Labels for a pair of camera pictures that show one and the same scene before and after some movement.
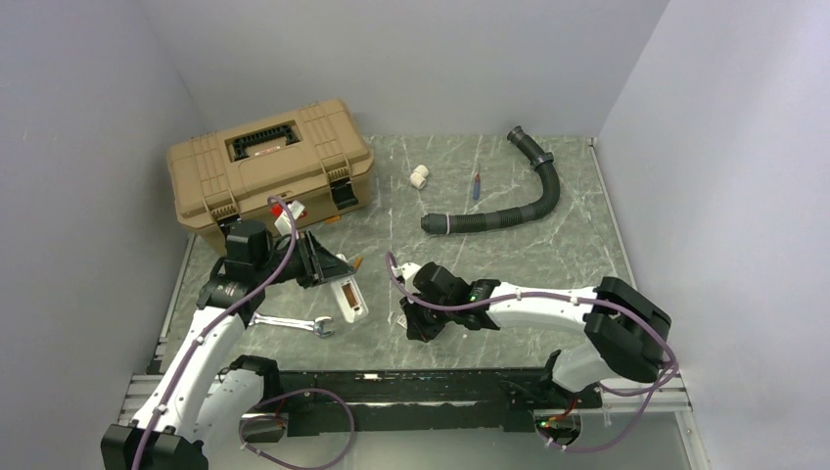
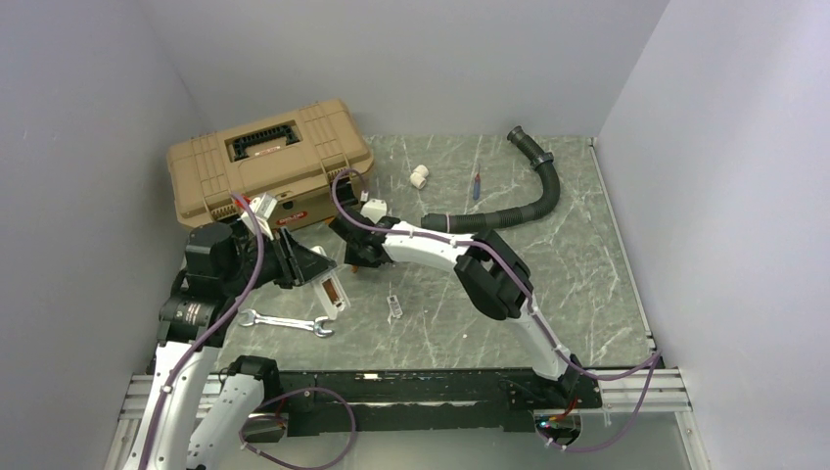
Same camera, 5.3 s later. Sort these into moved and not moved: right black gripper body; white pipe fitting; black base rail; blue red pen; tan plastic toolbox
Moved: right black gripper body
Not moved: black base rail; blue red pen; white pipe fitting; tan plastic toolbox
